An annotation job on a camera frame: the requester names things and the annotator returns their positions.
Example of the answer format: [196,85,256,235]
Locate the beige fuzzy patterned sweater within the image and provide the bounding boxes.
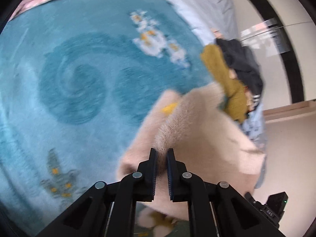
[117,82,265,220]

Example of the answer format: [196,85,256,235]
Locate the olive green knit sweater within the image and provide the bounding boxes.
[201,44,248,124]

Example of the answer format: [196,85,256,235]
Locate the teal plush blanket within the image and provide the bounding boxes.
[1,0,213,236]

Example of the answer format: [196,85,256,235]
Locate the black striped garment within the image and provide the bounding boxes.
[216,38,263,109]

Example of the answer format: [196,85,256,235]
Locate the light blue floral quilt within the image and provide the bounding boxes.
[166,0,238,45]

